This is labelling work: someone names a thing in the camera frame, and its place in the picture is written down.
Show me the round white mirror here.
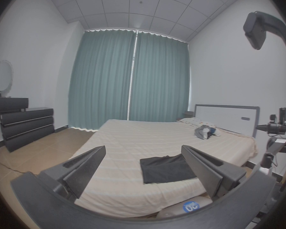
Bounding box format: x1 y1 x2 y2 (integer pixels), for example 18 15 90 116
0 61 13 98

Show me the black T-shirt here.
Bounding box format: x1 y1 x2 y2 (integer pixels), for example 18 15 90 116
140 154 197 184

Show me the black chest of drawers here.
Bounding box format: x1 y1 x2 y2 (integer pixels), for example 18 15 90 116
0 97 55 160

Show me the bed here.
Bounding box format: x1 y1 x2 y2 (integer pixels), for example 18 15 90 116
74 104 260 218

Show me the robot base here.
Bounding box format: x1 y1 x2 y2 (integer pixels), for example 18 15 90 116
156 196 216 221

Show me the pile of clothes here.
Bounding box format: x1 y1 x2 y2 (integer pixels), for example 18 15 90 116
194 125 221 140

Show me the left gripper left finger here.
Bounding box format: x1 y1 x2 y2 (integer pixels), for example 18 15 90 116
39 146 107 198

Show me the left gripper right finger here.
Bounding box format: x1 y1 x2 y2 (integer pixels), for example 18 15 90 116
181 145 247 197

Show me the white printed pillow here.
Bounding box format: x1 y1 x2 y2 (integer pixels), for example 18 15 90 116
179 118 217 128

